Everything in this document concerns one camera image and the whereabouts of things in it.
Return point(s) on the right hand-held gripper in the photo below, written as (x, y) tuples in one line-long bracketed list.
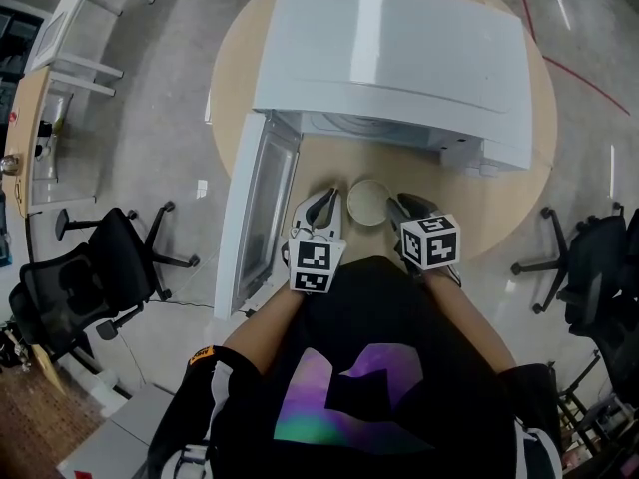
[(429, 242)]

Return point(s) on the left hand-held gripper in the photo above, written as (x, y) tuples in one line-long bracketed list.
[(314, 262)]

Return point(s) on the cream round bowl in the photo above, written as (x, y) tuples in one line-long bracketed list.
[(368, 201)]

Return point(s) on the white microwave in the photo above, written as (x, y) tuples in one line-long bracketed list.
[(399, 43)]

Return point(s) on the person's right forearm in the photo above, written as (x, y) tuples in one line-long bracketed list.
[(469, 317)]

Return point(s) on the person's left forearm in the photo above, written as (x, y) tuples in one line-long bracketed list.
[(264, 327)]

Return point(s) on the round wooden table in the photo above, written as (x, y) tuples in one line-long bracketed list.
[(379, 165)]

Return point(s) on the person's black printed shirt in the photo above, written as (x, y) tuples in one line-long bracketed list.
[(374, 317)]

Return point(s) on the black office chair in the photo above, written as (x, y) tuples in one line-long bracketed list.
[(599, 247), (105, 262)]

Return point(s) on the long wooden desk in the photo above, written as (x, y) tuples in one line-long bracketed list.
[(25, 118)]

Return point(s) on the silver kettle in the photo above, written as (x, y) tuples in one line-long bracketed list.
[(10, 163)]

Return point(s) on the flat grey tray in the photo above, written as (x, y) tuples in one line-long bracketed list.
[(50, 38)]

